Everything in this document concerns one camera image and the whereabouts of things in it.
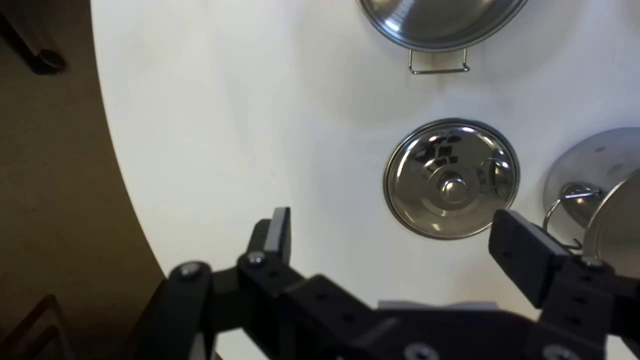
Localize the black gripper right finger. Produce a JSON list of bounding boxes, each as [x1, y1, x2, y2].
[[488, 208, 640, 360]]

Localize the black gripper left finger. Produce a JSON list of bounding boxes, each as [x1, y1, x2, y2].
[[132, 206, 376, 360]]

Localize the round steel pot lid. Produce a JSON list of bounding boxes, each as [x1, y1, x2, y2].
[[382, 116, 521, 241]]

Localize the taller steel pot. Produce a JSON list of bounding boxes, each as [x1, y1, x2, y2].
[[539, 125, 640, 263]]

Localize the small steel pot wire handles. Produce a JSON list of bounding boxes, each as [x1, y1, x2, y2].
[[358, 0, 532, 78]]

